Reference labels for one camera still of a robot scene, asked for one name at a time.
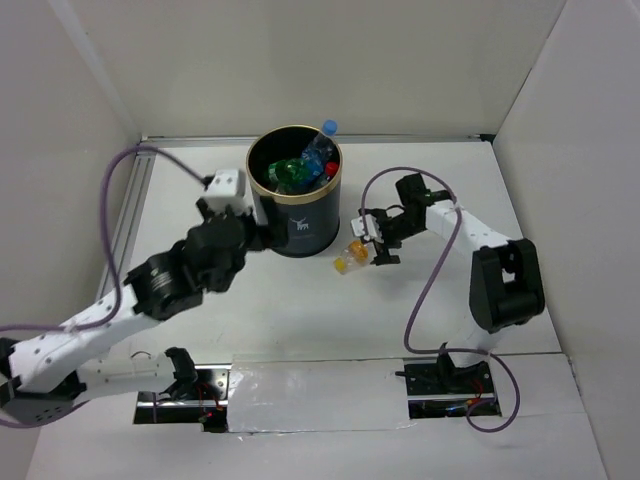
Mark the small yellow cap bottle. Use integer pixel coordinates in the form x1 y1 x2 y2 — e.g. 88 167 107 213
333 239 371 275

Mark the green bottle with cap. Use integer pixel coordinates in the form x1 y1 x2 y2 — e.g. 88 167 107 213
265 158 311 185

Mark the red label water bottle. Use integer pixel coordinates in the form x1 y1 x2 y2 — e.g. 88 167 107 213
319 162 340 185

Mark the blue label water bottle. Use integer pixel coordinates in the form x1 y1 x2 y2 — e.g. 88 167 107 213
301 119 338 178

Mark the clear plastic jar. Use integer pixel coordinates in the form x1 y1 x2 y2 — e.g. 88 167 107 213
269 182 310 196

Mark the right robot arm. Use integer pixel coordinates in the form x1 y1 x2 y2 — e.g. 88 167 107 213
357 167 545 392

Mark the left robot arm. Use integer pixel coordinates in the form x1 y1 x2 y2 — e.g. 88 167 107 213
1 197 288 429

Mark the dark green round bin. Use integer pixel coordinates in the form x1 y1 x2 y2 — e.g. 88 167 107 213
246 125 344 258

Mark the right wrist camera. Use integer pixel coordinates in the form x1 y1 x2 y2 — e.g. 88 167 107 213
350 214 383 243

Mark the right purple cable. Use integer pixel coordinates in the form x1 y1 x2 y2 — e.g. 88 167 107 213
360 167 522 432

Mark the purple cable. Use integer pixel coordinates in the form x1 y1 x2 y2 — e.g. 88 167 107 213
360 167 522 432
0 144 216 429

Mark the aluminium frame rail left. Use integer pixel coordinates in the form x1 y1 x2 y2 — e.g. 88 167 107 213
89 152 156 303

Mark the aluminium frame rail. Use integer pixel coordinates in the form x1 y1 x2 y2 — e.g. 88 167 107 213
89 152 156 303
139 132 496 147

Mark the aluminium frame rail back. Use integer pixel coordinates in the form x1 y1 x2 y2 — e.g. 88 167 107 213
139 132 496 147

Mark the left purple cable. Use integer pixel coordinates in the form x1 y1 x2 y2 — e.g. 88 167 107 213
0 144 216 429

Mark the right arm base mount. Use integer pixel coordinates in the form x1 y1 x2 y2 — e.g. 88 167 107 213
395 354 501 420

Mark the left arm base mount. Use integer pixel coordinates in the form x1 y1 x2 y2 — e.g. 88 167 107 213
133 363 231 433

